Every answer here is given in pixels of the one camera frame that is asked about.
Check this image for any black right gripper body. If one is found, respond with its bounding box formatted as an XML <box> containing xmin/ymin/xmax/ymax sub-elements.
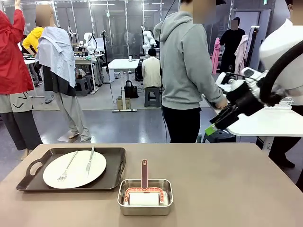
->
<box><xmin>226</xmin><ymin>82</ymin><xmax>266</xmax><ymax>117</ymax></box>

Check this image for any pink lint roller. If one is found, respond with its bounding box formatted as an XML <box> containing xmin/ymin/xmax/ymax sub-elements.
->
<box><xmin>125</xmin><ymin>159</ymin><xmax>169</xmax><ymax>207</ymax></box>

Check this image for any silver table knife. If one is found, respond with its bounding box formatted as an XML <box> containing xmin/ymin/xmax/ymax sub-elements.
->
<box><xmin>85</xmin><ymin>146</ymin><xmax>95</xmax><ymax>178</ymax></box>

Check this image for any white round plate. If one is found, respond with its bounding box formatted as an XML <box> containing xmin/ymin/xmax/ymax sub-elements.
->
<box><xmin>43</xmin><ymin>150</ymin><xmax>107</xmax><ymax>189</ymax></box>

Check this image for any silver fork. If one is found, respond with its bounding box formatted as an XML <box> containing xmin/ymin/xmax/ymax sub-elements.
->
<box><xmin>56</xmin><ymin>150</ymin><xmax>78</xmax><ymax>182</ymax></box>

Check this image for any brown serving tray with handles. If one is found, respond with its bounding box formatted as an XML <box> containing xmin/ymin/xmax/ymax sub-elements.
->
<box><xmin>16</xmin><ymin>147</ymin><xmax>126</xmax><ymax>192</ymax></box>

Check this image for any right forearm in grey sleeve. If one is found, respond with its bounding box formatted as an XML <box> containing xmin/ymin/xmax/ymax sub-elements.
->
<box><xmin>203</xmin><ymin>70</ymin><xmax>225</xmax><ymax>105</ymax></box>

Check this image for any person's right hand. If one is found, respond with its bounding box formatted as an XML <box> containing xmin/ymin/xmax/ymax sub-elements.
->
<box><xmin>216</xmin><ymin>97</ymin><xmax>228</xmax><ymax>110</ymax></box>

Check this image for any dark metal stool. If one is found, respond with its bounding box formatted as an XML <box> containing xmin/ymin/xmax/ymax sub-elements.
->
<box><xmin>202</xmin><ymin>130</ymin><xmax>236</xmax><ymax>143</ymax></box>

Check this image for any large white side table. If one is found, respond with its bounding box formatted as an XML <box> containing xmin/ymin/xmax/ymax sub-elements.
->
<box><xmin>201</xmin><ymin>93</ymin><xmax>303</xmax><ymax>152</ymax></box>

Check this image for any pink hanging robe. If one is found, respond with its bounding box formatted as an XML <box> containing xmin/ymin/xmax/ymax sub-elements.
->
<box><xmin>211</xmin><ymin>37</ymin><xmax>221</xmax><ymax>75</ymax></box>
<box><xmin>234</xmin><ymin>35</ymin><xmax>249</xmax><ymax>76</ymax></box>

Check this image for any standing person in black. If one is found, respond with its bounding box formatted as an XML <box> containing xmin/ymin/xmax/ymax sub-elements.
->
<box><xmin>219</xmin><ymin>17</ymin><xmax>246</xmax><ymax>74</ymax></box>

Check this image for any person in grey hoodie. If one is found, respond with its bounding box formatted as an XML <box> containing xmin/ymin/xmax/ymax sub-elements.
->
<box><xmin>153</xmin><ymin>0</ymin><xmax>229</xmax><ymax>144</ymax></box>

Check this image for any black tripod with white head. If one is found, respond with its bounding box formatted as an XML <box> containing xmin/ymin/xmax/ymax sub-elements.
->
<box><xmin>246</xmin><ymin>25</ymin><xmax>260</xmax><ymax>69</ymax></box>

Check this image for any grey plastic step stool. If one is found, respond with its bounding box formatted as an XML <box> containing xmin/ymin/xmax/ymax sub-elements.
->
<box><xmin>75</xmin><ymin>78</ymin><xmax>91</xmax><ymax>96</ymax></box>
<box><xmin>144</xmin><ymin>87</ymin><xmax>163</xmax><ymax>107</ymax></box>

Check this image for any grey open door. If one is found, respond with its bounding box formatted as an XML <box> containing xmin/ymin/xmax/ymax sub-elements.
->
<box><xmin>246</xmin><ymin>9</ymin><xmax>272</xmax><ymax>71</ymax></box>

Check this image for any seated person in beige top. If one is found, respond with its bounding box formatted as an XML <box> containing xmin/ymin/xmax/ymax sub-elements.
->
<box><xmin>141</xmin><ymin>48</ymin><xmax>163</xmax><ymax>88</ymax></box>

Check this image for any black tote bag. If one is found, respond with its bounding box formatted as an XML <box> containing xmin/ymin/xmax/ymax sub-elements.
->
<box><xmin>124</xmin><ymin>80</ymin><xmax>139</xmax><ymax>99</ymax></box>

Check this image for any small white desk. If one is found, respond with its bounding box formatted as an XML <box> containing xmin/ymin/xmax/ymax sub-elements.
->
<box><xmin>107</xmin><ymin>58</ymin><xmax>140</xmax><ymax>113</ymax></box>

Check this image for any rectangular steel container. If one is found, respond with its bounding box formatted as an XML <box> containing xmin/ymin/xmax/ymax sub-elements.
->
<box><xmin>117</xmin><ymin>179</ymin><xmax>174</xmax><ymax>216</ymax></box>

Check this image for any workbench with wooden shelf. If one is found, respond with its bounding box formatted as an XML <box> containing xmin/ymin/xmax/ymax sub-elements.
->
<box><xmin>74</xmin><ymin>53</ymin><xmax>106</xmax><ymax>94</ymax></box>

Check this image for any mannequin in blue striped shirt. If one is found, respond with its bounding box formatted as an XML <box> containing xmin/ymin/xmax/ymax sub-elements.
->
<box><xmin>35</xmin><ymin>4</ymin><xmax>92</xmax><ymax>142</ymax></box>

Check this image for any person in yellow hoodie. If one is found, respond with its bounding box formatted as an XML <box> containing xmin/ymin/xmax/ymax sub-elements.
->
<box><xmin>22</xmin><ymin>26</ymin><xmax>45</xmax><ymax>56</ymax></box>

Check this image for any mannequin in red jacket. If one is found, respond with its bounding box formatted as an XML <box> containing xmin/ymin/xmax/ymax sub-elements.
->
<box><xmin>0</xmin><ymin>0</ymin><xmax>43</xmax><ymax>159</ymax></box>

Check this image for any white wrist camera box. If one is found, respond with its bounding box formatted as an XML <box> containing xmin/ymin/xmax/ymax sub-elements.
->
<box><xmin>241</xmin><ymin>67</ymin><xmax>262</xmax><ymax>80</ymax></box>

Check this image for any black corrugated cable hose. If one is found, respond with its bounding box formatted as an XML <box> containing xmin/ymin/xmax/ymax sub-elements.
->
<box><xmin>259</xmin><ymin>40</ymin><xmax>303</xmax><ymax>107</ymax></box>

